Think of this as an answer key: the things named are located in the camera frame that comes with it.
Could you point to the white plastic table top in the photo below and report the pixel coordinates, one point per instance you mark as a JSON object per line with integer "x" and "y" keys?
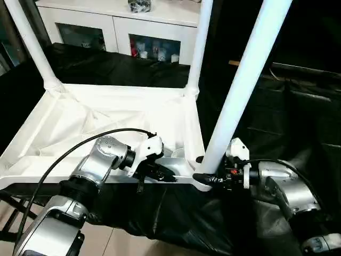
{"x": 106, "y": 106}

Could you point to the black long bar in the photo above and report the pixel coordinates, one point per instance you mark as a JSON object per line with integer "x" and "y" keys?
{"x": 306, "y": 69}

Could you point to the black metal stand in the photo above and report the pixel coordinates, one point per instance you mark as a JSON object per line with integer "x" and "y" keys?
{"x": 13, "y": 213}

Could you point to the white cabinet with glass doors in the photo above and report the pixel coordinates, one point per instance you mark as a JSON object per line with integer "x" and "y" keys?
{"x": 88, "y": 18}

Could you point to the black plastic mat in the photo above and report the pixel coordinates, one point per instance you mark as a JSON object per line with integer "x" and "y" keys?
{"x": 186, "y": 213}

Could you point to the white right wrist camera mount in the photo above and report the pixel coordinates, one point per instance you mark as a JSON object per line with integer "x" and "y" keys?
{"x": 239, "y": 149}

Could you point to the dark crumpled bag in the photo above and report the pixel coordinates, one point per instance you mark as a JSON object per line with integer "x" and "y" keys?
{"x": 139, "y": 6}

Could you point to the white plastic table leg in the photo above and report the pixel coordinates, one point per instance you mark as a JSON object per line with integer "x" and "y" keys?
{"x": 199, "y": 40}
{"x": 29, "y": 40}
{"x": 239, "y": 80}

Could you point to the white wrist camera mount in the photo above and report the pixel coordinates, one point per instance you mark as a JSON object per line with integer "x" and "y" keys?
{"x": 239, "y": 149}
{"x": 149, "y": 149}

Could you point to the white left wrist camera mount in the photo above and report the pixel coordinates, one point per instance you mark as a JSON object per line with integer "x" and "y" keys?
{"x": 149, "y": 149}

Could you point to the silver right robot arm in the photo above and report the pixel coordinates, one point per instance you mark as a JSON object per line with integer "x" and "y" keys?
{"x": 293, "y": 186}

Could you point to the grey curtain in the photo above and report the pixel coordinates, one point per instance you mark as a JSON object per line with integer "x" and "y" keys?
{"x": 8, "y": 26}

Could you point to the black case with yellow label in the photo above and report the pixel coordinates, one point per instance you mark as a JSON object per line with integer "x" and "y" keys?
{"x": 231, "y": 26}

